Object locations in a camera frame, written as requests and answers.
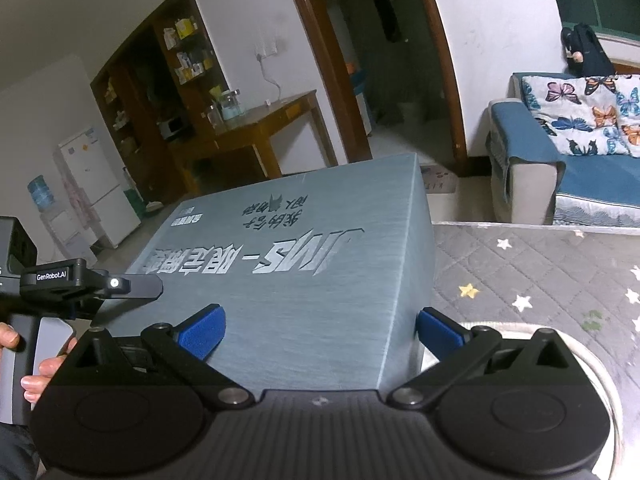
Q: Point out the glass jar with teal contents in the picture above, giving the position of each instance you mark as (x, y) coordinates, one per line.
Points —
(231, 105)

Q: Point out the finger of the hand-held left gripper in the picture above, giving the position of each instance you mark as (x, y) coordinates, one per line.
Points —
(140, 287)

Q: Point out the dark bag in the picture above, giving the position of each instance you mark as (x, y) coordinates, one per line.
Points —
(590, 50)

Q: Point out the wooden door frame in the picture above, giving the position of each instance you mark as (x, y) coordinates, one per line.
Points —
(320, 60)

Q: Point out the light doormat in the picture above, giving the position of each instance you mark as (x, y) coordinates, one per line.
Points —
(440, 177)

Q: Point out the round black induction cooker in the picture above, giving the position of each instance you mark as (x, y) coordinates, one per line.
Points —
(607, 400)

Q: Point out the butterfly print cushion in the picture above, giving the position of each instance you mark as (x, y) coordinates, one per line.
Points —
(575, 110)
(631, 110)

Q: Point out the white refrigerator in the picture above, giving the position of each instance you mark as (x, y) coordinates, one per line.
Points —
(95, 185)

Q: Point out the brown wooden table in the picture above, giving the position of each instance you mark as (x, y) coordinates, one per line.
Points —
(270, 115)

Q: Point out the blue sofa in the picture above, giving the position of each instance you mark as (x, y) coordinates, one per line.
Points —
(590, 175)

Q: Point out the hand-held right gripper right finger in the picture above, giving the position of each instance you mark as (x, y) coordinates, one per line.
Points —
(440, 332)

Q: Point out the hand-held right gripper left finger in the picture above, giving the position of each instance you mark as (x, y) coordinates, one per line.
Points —
(202, 332)

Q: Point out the large grey cardboard box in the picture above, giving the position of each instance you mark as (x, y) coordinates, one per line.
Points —
(300, 260)

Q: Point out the water dispenser with blue bottle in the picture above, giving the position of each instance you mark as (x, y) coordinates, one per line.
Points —
(42, 195)

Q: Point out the dark wooden shelf cabinet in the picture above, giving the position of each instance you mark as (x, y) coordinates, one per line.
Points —
(135, 85)

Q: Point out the person's left hand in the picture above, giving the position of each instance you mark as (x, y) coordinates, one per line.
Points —
(47, 370)

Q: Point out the white wall socket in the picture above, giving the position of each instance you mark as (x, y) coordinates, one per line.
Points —
(266, 49)

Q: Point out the clear glass jar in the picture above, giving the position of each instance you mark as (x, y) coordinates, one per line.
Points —
(213, 115)

